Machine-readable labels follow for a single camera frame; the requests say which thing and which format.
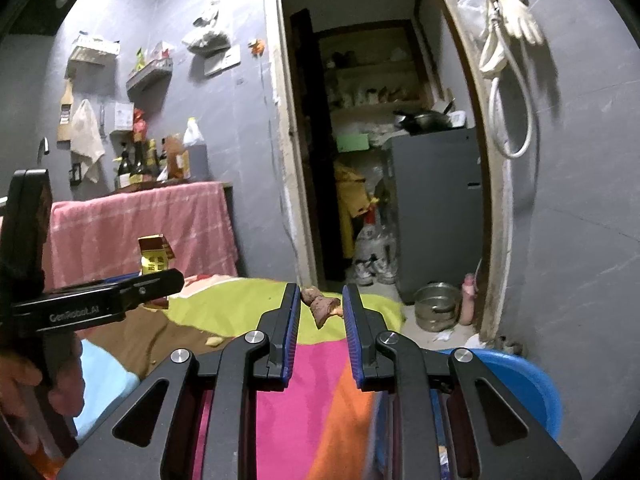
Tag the hanging white plastic bag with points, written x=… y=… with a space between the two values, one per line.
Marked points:
x=205 y=35

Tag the dark sauce bottle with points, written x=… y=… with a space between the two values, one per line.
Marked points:
x=140 y=162
x=123 y=167
x=153 y=157

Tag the beige hanging towel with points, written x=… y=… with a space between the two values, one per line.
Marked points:
x=87 y=135

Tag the doorway frame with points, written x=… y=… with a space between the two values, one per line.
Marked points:
x=295 y=135

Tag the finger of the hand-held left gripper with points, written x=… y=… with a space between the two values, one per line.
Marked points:
x=155 y=287

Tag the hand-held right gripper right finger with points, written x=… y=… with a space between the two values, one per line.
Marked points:
x=354 y=340

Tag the colourful patchwork blanket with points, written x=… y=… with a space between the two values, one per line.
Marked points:
x=320 y=400

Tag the yellow bag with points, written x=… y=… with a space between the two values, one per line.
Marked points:
x=350 y=195

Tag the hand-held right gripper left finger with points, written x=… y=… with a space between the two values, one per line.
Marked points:
x=289 y=340

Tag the green box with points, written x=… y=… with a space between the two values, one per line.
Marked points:
x=352 y=142

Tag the person's left hand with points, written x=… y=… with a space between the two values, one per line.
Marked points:
x=67 y=375

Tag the grey container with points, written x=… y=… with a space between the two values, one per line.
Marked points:
x=199 y=162

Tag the blue plastic basin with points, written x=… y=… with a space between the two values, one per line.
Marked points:
x=520 y=385

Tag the brown food scrap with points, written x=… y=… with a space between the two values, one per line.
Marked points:
x=322 y=307

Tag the small yellow carton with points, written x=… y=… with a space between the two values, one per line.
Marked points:
x=155 y=255

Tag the white wall plate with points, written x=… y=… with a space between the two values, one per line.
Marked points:
x=222 y=60

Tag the white wall shelf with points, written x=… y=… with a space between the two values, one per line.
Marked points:
x=92 y=55
x=150 y=77

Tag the pink upright object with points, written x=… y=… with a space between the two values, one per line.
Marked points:
x=468 y=300

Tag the white rubber glove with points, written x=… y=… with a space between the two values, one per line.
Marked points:
x=522 y=20

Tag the brown paper packet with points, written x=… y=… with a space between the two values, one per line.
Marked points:
x=175 y=157

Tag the wooden cutting board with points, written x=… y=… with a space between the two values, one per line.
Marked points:
x=65 y=115

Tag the black frying pan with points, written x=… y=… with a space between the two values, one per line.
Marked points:
x=420 y=120

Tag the clear bag of bottles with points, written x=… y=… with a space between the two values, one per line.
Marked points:
x=375 y=242

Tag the metal pot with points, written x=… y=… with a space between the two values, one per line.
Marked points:
x=437 y=307

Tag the wooden storage shelf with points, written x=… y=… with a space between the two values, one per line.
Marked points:
x=375 y=75

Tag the white box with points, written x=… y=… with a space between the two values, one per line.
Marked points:
x=123 y=116

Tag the grey refrigerator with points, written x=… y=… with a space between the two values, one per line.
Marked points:
x=435 y=210

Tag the red snack packet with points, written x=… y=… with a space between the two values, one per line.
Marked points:
x=140 y=122

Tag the pink checked cloth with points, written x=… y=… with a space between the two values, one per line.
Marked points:
x=150 y=225

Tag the orange wall hook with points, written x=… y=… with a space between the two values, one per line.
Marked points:
x=256 y=46

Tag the small tan scrap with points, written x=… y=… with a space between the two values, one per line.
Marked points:
x=215 y=341

